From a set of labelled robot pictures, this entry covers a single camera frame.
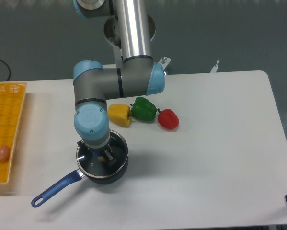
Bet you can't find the dark pot blue handle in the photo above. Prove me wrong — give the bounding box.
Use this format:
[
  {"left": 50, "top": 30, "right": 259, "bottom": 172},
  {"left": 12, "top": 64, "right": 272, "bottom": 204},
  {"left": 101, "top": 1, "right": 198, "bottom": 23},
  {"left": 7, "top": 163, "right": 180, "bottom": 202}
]
[{"left": 31, "top": 130, "right": 128, "bottom": 208}]

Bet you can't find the red bell pepper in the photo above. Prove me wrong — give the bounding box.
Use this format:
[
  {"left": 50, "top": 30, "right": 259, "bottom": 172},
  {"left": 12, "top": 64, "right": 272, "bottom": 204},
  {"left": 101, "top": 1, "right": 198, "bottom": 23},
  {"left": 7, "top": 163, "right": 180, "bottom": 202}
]
[{"left": 157, "top": 108, "right": 180, "bottom": 130}]

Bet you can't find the brown egg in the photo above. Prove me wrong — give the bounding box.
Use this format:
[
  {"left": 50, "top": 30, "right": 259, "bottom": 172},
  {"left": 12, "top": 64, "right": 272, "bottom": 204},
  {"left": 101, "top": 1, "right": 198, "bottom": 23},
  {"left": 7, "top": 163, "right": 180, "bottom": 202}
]
[{"left": 0, "top": 145, "right": 11, "bottom": 162}]

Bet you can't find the yellow bell pepper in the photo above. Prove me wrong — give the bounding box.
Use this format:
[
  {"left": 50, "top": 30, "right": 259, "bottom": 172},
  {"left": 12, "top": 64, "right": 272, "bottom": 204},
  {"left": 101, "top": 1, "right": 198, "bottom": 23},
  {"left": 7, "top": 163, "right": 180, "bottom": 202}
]
[{"left": 107, "top": 103, "right": 132, "bottom": 127}]

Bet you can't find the glass pot lid blue knob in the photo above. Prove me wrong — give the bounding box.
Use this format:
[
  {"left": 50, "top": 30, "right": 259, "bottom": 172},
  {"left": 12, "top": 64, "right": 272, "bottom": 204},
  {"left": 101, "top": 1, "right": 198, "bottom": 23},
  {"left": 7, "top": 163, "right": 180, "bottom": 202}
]
[{"left": 76, "top": 130, "right": 128, "bottom": 184}]

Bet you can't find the green bell pepper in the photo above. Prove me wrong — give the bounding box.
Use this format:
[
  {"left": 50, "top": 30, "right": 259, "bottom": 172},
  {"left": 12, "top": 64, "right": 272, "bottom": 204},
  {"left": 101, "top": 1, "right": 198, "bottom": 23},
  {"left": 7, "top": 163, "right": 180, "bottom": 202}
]
[{"left": 130, "top": 97, "right": 157, "bottom": 122}]

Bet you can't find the black cable loop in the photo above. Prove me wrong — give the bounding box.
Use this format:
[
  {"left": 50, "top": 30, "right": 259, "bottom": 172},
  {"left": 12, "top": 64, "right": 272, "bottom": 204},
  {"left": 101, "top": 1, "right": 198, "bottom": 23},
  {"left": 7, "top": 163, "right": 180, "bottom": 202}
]
[{"left": 0, "top": 58, "right": 11, "bottom": 82}]

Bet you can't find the toasted bread piece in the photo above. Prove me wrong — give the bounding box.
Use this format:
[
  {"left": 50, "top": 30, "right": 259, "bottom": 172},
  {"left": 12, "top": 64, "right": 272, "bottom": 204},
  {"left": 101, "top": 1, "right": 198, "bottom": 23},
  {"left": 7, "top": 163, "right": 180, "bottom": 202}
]
[{"left": 98, "top": 146, "right": 112, "bottom": 162}]

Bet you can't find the yellow plastic basket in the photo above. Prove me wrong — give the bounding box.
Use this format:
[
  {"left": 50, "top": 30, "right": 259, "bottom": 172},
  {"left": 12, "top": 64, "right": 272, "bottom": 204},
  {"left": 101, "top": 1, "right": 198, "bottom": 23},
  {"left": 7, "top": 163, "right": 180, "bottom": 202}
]
[{"left": 0, "top": 81, "right": 27, "bottom": 184}]

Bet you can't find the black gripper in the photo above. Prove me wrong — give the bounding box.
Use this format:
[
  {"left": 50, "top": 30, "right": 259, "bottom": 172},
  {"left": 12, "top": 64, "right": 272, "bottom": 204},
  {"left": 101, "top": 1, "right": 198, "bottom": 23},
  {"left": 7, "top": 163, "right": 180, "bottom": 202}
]
[{"left": 77, "top": 140, "right": 117, "bottom": 166}]

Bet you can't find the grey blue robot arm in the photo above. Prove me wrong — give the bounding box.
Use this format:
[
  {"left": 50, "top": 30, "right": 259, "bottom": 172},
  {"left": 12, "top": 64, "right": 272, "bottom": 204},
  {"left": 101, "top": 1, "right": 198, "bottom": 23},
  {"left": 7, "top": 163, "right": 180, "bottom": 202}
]
[{"left": 73, "top": 0, "right": 165, "bottom": 163}]

